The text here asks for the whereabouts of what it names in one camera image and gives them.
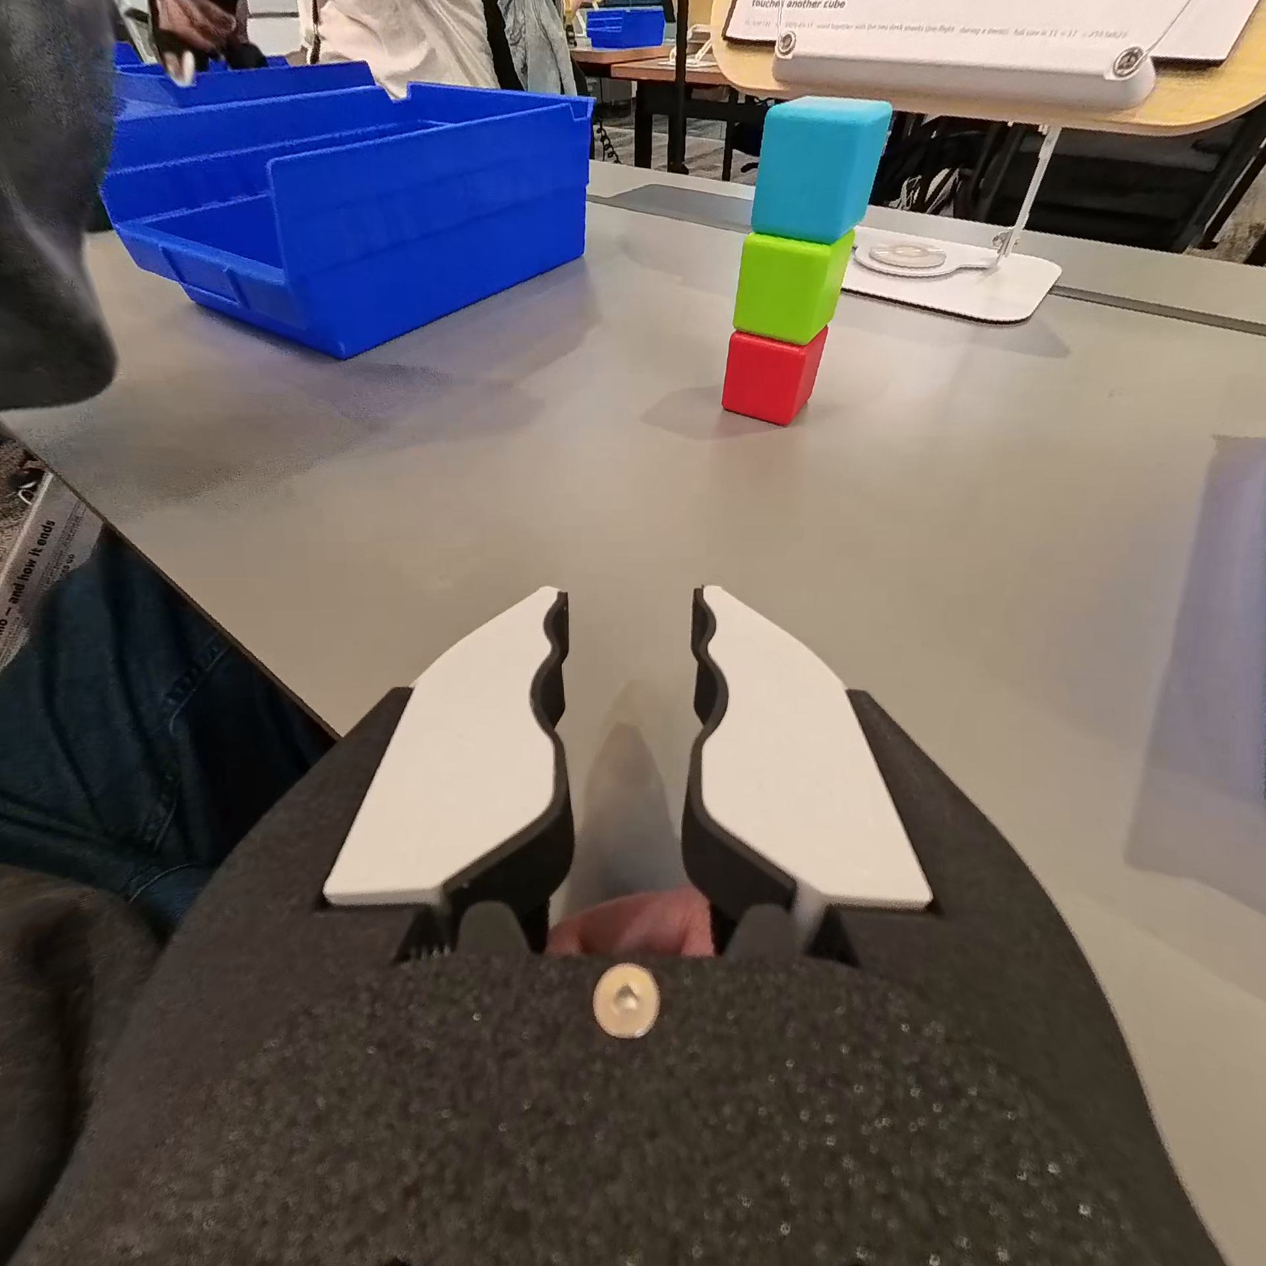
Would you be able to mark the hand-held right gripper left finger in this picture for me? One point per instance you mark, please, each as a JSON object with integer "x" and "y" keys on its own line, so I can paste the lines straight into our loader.
{"x": 455, "y": 792}

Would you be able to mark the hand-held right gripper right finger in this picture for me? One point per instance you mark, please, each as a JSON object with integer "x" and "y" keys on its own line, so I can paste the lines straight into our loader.
{"x": 799, "y": 792}

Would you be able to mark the red cube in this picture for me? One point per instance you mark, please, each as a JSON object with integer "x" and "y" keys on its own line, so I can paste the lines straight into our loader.
{"x": 771, "y": 376}

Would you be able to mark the green cube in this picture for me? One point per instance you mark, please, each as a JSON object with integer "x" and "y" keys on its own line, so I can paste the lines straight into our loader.
{"x": 791, "y": 287}

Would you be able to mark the blue plastic bin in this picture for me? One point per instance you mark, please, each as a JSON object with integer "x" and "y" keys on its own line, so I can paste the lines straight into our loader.
{"x": 397, "y": 238}
{"x": 249, "y": 85}

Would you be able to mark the light blue cube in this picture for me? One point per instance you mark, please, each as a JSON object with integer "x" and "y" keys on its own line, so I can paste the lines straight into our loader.
{"x": 819, "y": 170}

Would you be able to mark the person's left forearm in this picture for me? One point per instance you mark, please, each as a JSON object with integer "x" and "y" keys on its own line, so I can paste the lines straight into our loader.
{"x": 48, "y": 197}

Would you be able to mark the grey desk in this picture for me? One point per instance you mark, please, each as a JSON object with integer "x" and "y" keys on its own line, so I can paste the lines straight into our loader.
{"x": 592, "y": 477}

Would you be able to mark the person's blue jeans leg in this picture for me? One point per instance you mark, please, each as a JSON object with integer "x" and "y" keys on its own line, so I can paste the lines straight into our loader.
{"x": 128, "y": 742}

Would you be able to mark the newspaper sheet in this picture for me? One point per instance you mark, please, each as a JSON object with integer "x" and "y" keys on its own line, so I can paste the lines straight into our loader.
{"x": 41, "y": 566}

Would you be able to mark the wooden side table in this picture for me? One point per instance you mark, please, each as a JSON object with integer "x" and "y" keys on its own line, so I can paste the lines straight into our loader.
{"x": 643, "y": 65}

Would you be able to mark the grey jacket on chair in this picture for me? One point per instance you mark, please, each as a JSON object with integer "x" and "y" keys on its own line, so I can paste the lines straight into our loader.
{"x": 538, "y": 44}

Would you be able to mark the printed instruction sheet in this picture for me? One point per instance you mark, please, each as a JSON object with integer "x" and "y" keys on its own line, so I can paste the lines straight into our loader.
{"x": 940, "y": 24}

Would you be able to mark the small blue bin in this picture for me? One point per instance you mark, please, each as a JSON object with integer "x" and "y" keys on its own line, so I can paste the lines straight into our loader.
{"x": 625, "y": 28}

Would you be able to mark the wooden board document stand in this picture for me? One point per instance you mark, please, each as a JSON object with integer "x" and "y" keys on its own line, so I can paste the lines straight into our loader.
{"x": 1188, "y": 99}

